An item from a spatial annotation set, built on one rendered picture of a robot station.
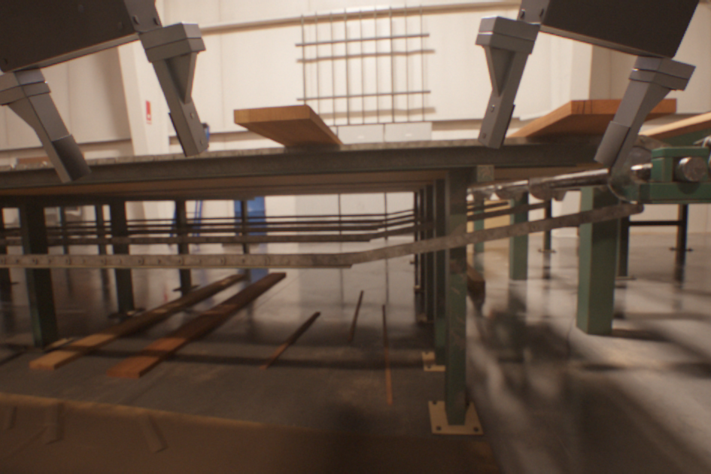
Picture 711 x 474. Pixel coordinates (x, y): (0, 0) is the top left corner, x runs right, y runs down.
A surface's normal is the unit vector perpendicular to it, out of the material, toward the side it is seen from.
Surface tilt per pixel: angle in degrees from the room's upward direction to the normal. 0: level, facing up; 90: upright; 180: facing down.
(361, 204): 90
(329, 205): 90
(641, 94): 82
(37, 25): 113
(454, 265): 90
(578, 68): 99
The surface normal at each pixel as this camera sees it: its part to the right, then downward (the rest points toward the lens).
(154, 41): -0.04, 0.48
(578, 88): -0.11, 0.25
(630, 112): -0.98, -0.09
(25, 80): 0.98, -0.14
